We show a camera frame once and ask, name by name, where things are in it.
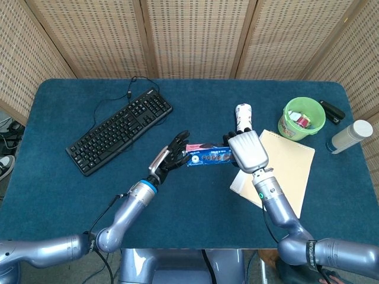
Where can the silver blue robot base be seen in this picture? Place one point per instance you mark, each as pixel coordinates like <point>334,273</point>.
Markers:
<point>177,266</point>

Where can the grey white sneaker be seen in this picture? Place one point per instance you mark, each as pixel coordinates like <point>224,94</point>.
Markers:
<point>6,167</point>

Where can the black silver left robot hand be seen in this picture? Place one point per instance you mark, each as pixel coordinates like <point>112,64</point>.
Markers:
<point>168,161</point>

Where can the white paper scrap in bucket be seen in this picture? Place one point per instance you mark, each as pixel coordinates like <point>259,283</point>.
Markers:
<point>293,115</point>

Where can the green plastic bucket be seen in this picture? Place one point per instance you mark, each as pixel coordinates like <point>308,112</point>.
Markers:
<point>296,133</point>

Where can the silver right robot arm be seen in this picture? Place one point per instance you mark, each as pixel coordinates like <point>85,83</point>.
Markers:
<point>284,219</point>

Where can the red wrapper in bucket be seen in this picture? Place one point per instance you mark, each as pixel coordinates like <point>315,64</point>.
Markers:
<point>303,121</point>

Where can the black stapler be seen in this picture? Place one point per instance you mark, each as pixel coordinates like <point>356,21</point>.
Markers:
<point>333,112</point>

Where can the white thermos bottle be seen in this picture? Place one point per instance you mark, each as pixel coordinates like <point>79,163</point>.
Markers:
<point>349,134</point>

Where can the cream paper notepad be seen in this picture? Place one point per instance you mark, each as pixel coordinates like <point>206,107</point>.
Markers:
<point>288,171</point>

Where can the woven bamboo folding screen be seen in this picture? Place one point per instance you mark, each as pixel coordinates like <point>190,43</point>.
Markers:
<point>195,35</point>

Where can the black computer keyboard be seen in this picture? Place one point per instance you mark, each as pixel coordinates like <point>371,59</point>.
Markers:
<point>118,131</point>

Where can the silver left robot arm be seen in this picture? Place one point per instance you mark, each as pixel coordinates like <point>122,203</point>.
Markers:
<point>130,213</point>

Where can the white bottle with yellow cap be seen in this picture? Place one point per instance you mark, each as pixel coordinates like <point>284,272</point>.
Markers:
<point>243,115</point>

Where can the blue felt table cover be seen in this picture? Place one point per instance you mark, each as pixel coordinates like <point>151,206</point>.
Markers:
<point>195,207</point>

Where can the brown floor object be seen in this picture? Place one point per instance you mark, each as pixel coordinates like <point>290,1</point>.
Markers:
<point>266,257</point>

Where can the blue cookie package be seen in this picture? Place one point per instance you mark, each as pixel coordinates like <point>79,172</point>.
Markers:
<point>208,155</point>

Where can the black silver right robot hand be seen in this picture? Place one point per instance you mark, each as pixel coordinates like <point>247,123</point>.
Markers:
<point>248,151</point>

